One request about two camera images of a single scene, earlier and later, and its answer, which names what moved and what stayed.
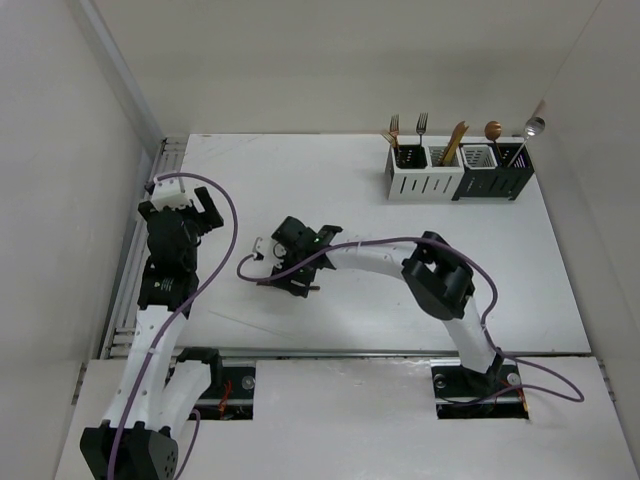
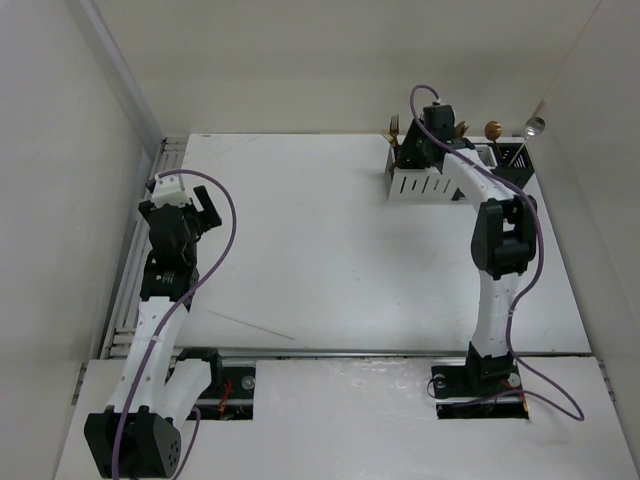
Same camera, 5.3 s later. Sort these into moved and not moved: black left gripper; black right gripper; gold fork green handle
Moved: black right gripper
Not moved: black left gripper; gold fork green handle
